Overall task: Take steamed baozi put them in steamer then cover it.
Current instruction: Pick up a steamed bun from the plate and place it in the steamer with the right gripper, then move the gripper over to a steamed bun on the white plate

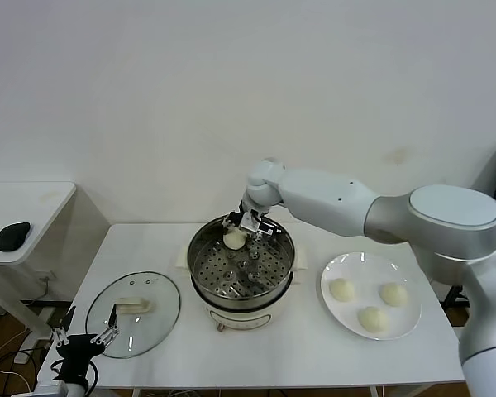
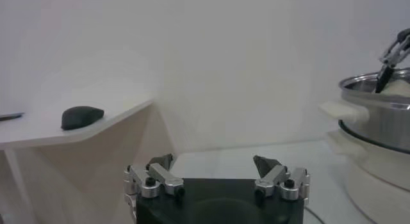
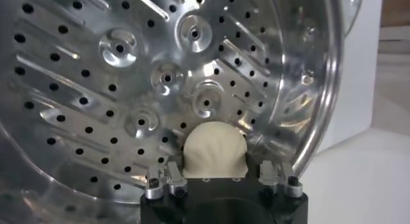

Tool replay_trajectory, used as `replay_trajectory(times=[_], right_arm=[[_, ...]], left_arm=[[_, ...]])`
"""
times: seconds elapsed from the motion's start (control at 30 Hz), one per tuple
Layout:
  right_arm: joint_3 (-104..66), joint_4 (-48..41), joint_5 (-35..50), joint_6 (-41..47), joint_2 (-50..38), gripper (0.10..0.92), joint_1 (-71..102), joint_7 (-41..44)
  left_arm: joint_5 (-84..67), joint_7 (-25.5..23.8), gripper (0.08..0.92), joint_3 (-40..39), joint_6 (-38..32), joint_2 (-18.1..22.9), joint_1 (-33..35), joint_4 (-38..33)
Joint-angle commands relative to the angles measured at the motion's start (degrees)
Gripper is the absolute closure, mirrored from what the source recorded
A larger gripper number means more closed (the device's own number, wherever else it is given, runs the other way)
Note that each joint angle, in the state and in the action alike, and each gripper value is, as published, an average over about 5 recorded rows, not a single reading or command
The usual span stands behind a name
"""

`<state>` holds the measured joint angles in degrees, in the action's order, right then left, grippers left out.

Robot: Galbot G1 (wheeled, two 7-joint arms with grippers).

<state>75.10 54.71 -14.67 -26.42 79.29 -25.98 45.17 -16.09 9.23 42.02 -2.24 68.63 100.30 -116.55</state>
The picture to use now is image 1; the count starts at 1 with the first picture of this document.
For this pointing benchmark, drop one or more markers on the cream electric cooker pot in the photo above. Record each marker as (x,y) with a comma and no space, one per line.
(239,316)

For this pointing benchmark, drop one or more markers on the round white plate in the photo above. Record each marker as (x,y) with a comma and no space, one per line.
(355,264)

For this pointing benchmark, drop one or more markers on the white steamed baozi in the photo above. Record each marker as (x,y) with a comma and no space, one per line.
(393,294)
(233,243)
(342,289)
(373,319)

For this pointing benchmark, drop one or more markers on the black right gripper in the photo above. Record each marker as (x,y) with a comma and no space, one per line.
(248,219)

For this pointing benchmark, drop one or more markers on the stainless steel steamer basket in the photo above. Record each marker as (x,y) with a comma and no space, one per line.
(239,269)

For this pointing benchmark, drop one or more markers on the black computer mouse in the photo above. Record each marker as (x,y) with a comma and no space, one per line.
(12,237)

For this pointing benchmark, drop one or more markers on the round glass pot lid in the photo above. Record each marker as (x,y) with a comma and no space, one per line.
(157,297)

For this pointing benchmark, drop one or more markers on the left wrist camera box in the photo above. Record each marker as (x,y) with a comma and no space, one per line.
(51,390)

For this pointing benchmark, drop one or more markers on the white side desk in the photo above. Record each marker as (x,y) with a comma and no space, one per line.
(25,207)

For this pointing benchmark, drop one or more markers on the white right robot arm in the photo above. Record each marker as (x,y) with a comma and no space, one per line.
(438,215)

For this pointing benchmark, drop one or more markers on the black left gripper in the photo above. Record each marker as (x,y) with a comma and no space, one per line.
(76,351)

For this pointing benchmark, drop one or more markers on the wall power socket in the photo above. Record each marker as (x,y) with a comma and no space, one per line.
(47,276)

